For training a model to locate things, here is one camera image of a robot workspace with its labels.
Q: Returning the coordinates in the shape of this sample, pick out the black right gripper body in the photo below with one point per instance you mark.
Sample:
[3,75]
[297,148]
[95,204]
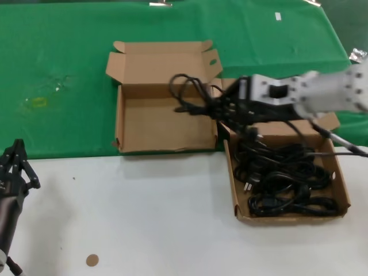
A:
[258,113]

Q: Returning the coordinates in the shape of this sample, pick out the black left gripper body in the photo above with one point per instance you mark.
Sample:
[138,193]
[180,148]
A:
[10,187]

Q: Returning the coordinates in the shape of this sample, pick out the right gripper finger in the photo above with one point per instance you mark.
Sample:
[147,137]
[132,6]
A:
[227,118]
[225,97]

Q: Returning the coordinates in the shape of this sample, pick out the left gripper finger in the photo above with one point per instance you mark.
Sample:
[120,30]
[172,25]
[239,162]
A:
[28,175]
[8,159]

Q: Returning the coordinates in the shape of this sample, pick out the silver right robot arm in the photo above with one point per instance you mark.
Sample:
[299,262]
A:
[330,92]

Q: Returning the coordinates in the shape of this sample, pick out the cardboard box oval flap hole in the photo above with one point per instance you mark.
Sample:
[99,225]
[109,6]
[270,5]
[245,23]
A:
[161,135]

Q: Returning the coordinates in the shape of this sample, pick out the cardboard box round flap hole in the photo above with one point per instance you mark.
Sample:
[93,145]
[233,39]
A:
[287,220]

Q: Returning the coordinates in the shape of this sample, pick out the small white label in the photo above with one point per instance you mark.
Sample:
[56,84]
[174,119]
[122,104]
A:
[277,16]

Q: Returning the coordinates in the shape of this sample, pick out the round brown cardboard disc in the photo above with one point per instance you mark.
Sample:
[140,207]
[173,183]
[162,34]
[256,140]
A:
[92,260]

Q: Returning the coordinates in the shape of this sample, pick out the metal cloth clip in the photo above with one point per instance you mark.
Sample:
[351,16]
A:
[313,2]
[160,3]

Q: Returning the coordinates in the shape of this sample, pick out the clear plastic bag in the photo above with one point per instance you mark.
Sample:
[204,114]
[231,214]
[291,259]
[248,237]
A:
[357,54]

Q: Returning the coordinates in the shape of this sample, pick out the green table cloth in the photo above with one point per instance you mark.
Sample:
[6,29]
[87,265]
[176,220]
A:
[57,43]

